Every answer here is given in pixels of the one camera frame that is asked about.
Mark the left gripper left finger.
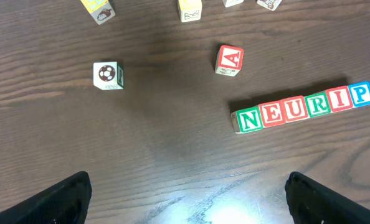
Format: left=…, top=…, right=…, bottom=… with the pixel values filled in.
left=0, top=171, right=92, bottom=224

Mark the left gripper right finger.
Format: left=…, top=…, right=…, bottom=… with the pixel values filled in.
left=285, top=172, right=370, bottom=224

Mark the red U block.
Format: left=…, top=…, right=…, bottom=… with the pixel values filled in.
left=281, top=96, right=310, bottom=123

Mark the red E block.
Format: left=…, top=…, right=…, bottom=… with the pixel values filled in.
left=259, top=101, right=286, bottom=128

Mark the green R block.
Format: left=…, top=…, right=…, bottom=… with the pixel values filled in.
left=305, top=91, right=331, bottom=118

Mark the green N block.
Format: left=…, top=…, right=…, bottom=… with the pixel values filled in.
left=231, top=106, right=263, bottom=134

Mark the red I block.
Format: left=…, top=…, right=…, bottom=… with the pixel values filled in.
left=325, top=86, right=354, bottom=113

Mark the blue P block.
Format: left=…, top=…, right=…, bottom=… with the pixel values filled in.
left=348, top=81, right=370, bottom=107

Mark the white soccer ball block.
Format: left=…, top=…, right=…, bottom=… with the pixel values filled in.
left=93, top=62, right=125, bottom=90

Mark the red A block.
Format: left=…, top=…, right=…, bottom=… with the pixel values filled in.
left=215, top=45, right=244, bottom=77

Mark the yellow block far left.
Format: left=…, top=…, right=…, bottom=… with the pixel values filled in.
left=81, top=0, right=115, bottom=25

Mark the green B block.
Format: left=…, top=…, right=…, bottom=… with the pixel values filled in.
left=256, top=0, right=282, bottom=11

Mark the yellow block centre left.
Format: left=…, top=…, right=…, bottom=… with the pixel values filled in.
left=222, top=0, right=244, bottom=7

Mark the yellow block beside U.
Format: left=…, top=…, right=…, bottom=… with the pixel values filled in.
left=178, top=0, right=202, bottom=22

